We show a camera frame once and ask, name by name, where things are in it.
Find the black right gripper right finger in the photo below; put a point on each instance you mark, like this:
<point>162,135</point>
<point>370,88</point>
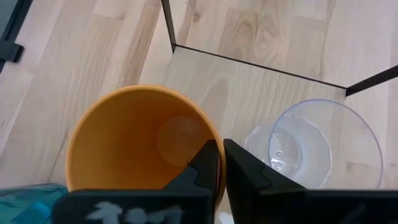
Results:
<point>264,199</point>

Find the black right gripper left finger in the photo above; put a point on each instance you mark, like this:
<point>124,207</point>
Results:
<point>186,199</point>

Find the orange plastic cup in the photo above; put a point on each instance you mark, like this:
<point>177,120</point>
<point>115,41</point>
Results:
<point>124,140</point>

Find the clear plastic cup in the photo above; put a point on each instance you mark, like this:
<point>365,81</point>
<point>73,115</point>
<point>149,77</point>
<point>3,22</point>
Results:
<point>342,140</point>

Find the teal swirled bowl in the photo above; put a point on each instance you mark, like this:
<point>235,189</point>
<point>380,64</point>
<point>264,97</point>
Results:
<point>28,202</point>

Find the wooden shelf with black frame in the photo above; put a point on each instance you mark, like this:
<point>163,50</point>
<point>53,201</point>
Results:
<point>248,93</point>

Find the black aluminium rig frame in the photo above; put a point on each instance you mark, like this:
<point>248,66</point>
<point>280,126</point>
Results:
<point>12,51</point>

